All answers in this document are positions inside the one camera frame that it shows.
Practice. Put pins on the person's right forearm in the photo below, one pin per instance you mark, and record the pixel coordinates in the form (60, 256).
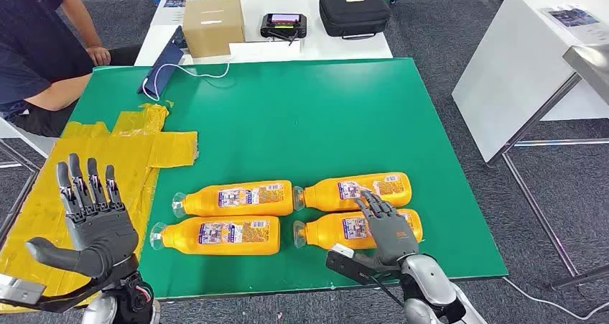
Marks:
(57, 93)

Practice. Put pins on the printed instruction sheet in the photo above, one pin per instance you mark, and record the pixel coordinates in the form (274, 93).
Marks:
(573, 19)

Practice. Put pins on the person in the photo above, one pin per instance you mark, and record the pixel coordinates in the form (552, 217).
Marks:
(33, 36)

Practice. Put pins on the green table mat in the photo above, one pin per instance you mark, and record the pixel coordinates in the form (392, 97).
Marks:
(309, 122)

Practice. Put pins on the black carrying case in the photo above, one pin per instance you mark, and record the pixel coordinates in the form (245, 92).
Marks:
(354, 12)

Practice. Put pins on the black handheld controller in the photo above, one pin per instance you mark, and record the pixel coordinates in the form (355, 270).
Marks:
(283, 27)

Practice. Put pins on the steel table with legs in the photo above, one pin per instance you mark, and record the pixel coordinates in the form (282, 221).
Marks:
(590, 60)

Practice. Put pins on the printed paper sheet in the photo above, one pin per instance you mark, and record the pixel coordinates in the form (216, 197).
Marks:
(178, 3)

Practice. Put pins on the person's left forearm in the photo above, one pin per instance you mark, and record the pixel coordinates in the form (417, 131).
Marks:
(81, 17)

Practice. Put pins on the person's left hand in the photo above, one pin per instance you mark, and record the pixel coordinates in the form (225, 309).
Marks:
(98, 55)

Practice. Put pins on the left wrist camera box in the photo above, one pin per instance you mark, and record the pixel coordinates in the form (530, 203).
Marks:
(19, 289)

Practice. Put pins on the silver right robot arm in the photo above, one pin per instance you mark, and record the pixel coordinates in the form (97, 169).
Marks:
(428, 283)

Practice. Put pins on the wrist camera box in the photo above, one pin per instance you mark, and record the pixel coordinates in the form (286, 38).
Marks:
(342, 264)
(19, 289)

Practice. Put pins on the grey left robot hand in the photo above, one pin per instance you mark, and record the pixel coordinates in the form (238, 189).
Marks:
(102, 231)

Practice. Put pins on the yellow tape sheet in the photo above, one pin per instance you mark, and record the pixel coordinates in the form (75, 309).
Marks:
(119, 160)

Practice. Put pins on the orange detergent bottle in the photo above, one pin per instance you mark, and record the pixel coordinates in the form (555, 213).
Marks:
(323, 231)
(323, 195)
(200, 203)
(181, 238)

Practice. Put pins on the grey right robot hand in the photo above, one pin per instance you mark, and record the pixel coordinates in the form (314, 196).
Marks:
(392, 238)

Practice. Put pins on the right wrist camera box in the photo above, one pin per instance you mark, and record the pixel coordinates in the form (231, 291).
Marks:
(342, 264)

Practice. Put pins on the white chair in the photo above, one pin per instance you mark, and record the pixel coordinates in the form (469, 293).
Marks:
(33, 138)

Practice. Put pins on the brown cardboard box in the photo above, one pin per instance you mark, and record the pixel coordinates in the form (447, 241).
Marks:
(214, 24)

